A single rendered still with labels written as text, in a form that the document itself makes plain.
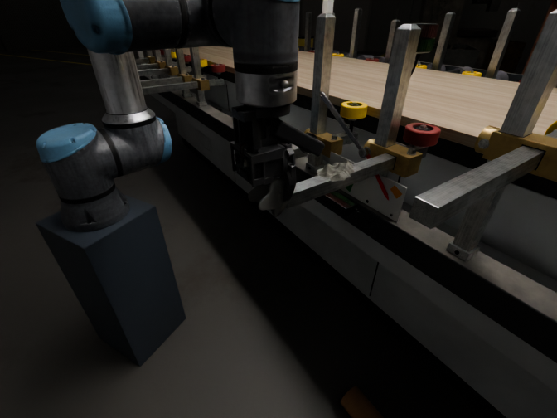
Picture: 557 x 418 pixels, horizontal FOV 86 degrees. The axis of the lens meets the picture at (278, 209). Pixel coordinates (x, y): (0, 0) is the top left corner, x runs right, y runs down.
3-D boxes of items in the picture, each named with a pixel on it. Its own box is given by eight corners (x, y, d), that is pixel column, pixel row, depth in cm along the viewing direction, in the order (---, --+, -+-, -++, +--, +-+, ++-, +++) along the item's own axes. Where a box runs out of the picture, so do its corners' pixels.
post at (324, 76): (313, 183, 100) (326, 13, 74) (307, 179, 102) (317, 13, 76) (321, 181, 102) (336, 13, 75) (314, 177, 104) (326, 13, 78)
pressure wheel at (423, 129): (415, 178, 74) (428, 133, 67) (389, 167, 79) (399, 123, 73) (434, 170, 77) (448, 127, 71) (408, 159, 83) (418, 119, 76)
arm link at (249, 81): (274, 62, 47) (313, 70, 41) (274, 94, 50) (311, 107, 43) (223, 67, 43) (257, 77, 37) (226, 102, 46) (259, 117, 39)
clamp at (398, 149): (404, 178, 68) (409, 157, 66) (360, 158, 78) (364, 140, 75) (419, 172, 71) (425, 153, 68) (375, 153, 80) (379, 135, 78)
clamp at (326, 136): (328, 158, 88) (329, 142, 85) (300, 144, 97) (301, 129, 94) (343, 154, 91) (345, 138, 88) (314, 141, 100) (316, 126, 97)
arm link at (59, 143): (51, 187, 90) (23, 129, 80) (110, 169, 100) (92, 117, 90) (65, 206, 81) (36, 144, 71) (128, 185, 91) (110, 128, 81)
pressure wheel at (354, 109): (363, 143, 93) (370, 106, 86) (337, 143, 94) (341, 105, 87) (360, 135, 99) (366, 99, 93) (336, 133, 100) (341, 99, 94)
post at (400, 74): (369, 224, 84) (411, 24, 57) (360, 218, 86) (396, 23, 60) (377, 220, 85) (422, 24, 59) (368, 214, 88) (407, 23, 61)
